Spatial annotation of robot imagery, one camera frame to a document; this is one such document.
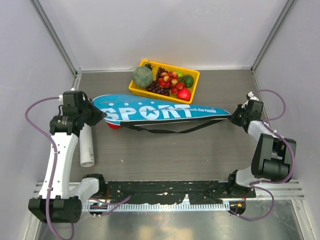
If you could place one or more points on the green lime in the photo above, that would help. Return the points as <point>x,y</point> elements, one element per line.
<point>188,80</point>

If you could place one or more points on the yellow plastic fruit bin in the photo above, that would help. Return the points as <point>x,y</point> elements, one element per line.
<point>152,65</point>

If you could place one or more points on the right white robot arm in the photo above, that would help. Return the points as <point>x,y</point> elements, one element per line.
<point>273,156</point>

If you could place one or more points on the aluminium frame post left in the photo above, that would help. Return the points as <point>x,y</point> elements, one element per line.
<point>54,29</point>

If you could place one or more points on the red apple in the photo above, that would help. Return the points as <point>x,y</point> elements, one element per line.
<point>184,94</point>

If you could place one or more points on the red cherry bunch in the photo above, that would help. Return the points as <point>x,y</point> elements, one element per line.
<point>177,81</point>

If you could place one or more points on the red tomato ball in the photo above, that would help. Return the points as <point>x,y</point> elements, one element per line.
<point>113,126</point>

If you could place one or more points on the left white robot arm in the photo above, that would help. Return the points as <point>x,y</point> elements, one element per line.
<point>56,202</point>

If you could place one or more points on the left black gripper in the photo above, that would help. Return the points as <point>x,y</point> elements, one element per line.
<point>98,114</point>

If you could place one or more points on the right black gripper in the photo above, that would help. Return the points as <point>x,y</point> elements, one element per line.
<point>234,118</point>

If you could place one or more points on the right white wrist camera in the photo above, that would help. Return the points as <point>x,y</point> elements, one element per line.
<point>250,96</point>

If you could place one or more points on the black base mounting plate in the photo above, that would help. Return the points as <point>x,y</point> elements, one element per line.
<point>173,192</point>

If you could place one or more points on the dark purple grape bunch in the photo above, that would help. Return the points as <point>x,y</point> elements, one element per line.
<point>159,85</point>

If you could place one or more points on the white slotted cable duct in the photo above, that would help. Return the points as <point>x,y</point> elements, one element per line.
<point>183,207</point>

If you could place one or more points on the blue racket cover bag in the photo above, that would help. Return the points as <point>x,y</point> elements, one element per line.
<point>135,112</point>

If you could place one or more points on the green melon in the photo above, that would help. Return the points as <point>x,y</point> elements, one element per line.
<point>142,77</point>

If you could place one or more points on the aluminium frame post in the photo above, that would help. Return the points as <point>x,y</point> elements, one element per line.
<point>54,29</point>
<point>284,13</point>

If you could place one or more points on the white shuttlecock tube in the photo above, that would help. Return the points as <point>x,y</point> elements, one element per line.
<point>86,149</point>

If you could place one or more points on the aluminium frame post right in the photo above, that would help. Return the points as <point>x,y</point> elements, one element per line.
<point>284,13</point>

